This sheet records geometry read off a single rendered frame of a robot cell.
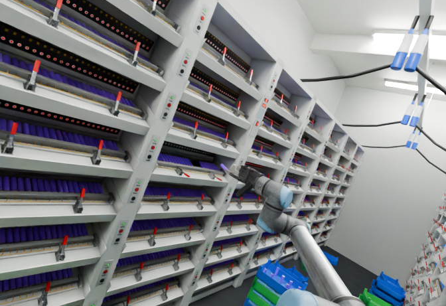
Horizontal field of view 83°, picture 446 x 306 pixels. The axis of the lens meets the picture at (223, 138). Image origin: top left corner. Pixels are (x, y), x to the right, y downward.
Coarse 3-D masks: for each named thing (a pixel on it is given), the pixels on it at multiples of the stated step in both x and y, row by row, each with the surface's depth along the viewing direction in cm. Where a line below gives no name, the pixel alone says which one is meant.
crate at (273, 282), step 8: (264, 264) 181; (272, 264) 186; (272, 272) 185; (280, 272) 182; (264, 280) 168; (272, 280) 165; (288, 280) 179; (296, 280) 176; (280, 288) 162; (296, 288) 175; (304, 288) 171
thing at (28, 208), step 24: (0, 168) 87; (0, 192) 81; (24, 192) 86; (48, 192) 92; (72, 192) 99; (96, 192) 107; (0, 216) 77; (24, 216) 82; (48, 216) 87; (72, 216) 94; (96, 216) 101
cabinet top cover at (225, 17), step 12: (216, 12) 122; (228, 12) 117; (216, 24) 136; (228, 24) 130; (240, 24) 125; (228, 36) 146; (240, 36) 139; (252, 36) 134; (252, 48) 151; (264, 48) 145; (276, 60) 157; (288, 72) 172; (288, 84) 199; (300, 84) 189; (312, 96) 211
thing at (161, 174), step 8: (184, 152) 148; (192, 152) 153; (192, 160) 154; (216, 160) 170; (160, 168) 122; (152, 176) 115; (160, 176) 119; (168, 176) 122; (176, 176) 126; (184, 176) 131; (192, 176) 137; (200, 176) 143; (208, 176) 149; (216, 176) 157; (224, 176) 164; (192, 184) 139; (200, 184) 143; (208, 184) 148; (216, 184) 154; (224, 184) 159
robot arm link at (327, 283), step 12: (288, 216) 115; (288, 228) 113; (300, 228) 108; (300, 240) 100; (312, 240) 99; (300, 252) 96; (312, 252) 91; (312, 264) 86; (324, 264) 83; (312, 276) 83; (324, 276) 78; (336, 276) 78; (324, 288) 75; (336, 288) 72; (336, 300) 67; (348, 300) 66; (360, 300) 67
